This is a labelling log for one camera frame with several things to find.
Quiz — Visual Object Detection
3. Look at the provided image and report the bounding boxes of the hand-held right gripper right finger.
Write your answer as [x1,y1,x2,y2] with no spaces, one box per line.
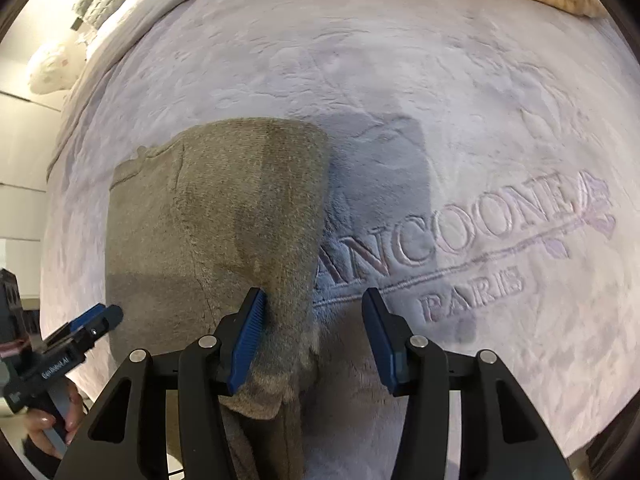
[361,287,576,480]

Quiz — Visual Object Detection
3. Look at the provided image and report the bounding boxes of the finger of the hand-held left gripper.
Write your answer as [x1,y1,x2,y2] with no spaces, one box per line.
[45,303,124,356]

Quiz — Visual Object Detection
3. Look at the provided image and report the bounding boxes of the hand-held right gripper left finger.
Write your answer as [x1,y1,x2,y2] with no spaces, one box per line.
[52,287,268,480]

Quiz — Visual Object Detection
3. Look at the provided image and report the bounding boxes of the grey knit garment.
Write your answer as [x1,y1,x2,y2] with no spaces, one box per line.
[105,117,331,480]

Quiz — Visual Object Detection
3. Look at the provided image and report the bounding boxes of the person's left hand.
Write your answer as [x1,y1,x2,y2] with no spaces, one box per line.
[22,379,87,458]

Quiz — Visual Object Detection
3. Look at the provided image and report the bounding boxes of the lavender embossed blanket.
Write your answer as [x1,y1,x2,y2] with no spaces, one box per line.
[42,0,640,480]

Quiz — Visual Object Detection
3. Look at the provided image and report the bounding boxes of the white plush toy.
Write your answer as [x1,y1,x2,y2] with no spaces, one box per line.
[26,42,90,95]

